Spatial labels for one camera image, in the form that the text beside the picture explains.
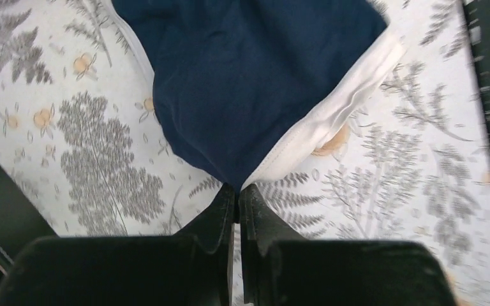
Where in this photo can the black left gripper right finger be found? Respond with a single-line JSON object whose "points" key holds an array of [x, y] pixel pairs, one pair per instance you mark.
{"points": [[281, 267]]}

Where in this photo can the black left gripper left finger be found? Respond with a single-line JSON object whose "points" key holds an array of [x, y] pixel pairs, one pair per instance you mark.
{"points": [[190, 267]]}

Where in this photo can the floral table cloth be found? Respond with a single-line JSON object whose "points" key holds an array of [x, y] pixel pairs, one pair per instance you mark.
{"points": [[79, 137]]}

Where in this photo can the navy blue underwear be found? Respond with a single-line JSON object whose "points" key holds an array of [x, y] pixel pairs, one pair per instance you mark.
{"points": [[247, 90]]}

